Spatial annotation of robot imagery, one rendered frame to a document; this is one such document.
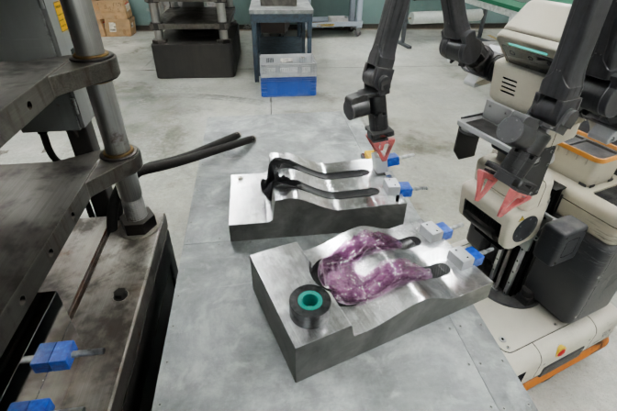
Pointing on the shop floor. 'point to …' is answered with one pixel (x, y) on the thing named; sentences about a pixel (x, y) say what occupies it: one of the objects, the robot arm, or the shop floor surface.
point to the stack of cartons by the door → (111, 13)
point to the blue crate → (288, 86)
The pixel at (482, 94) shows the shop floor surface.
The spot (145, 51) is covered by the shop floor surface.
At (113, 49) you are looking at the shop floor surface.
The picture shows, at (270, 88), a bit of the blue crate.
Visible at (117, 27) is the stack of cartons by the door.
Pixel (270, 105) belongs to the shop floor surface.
